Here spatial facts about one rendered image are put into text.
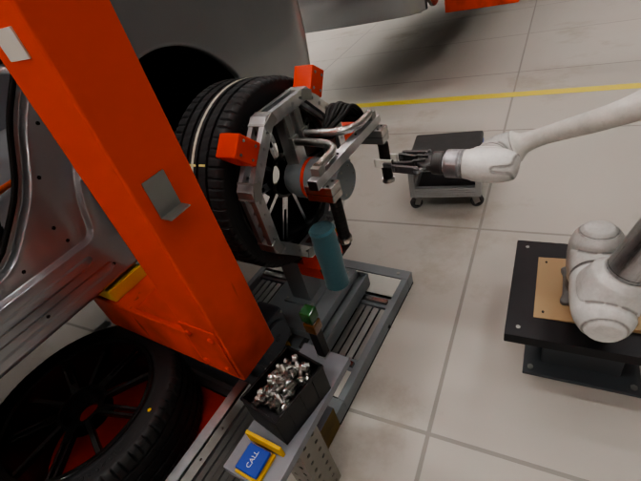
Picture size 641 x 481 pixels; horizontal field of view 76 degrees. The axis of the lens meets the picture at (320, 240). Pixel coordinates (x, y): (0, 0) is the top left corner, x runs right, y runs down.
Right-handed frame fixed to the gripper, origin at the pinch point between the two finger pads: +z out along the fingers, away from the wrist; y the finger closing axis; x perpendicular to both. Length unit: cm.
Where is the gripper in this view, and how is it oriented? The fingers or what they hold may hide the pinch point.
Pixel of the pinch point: (385, 160)
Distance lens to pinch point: 144.2
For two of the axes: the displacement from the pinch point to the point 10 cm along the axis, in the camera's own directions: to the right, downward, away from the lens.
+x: -2.4, -7.7, -5.9
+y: 4.9, -6.2, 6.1
